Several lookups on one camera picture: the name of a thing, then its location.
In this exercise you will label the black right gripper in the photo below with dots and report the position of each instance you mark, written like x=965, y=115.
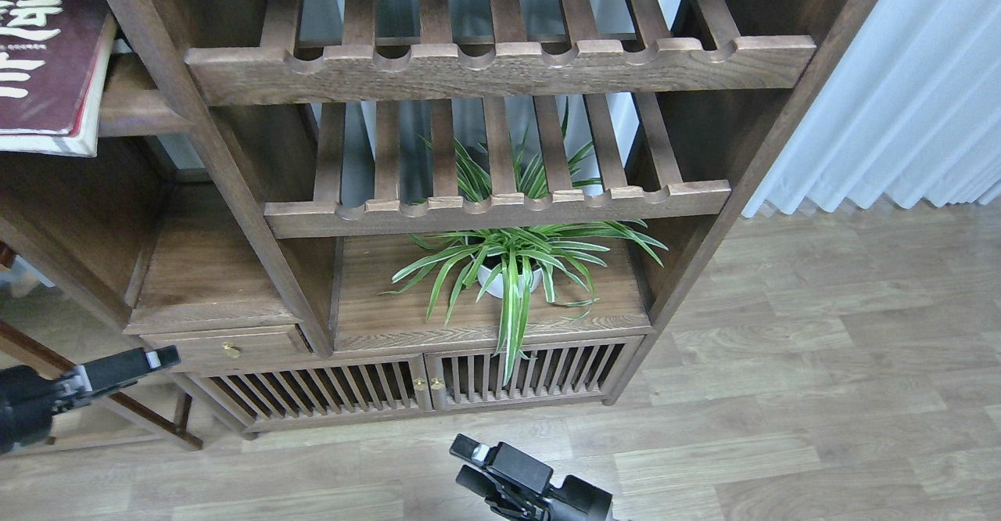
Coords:
x=518, y=487

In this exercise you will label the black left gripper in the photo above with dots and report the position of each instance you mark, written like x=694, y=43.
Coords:
x=29, y=401

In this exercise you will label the maroon book white characters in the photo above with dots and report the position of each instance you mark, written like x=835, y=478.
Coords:
x=54, y=59

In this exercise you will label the right slatted cabinet door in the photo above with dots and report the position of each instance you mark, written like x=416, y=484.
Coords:
x=551, y=372

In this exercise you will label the slatted cabinet door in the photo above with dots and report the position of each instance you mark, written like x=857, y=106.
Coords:
x=319, y=394
x=551, y=372

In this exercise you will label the brass drawer knob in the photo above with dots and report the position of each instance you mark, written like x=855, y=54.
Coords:
x=230, y=350

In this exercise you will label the left slatted cabinet door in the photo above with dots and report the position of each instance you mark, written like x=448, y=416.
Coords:
x=319, y=394

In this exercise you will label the wooden drawer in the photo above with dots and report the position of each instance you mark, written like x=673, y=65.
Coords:
x=204, y=347

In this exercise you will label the white plant pot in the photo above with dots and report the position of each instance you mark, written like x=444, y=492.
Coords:
x=493, y=280

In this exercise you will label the dark wooden bookshelf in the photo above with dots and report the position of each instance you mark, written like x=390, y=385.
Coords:
x=265, y=162

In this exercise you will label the white pleated curtain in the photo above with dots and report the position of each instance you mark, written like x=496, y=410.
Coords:
x=911, y=114

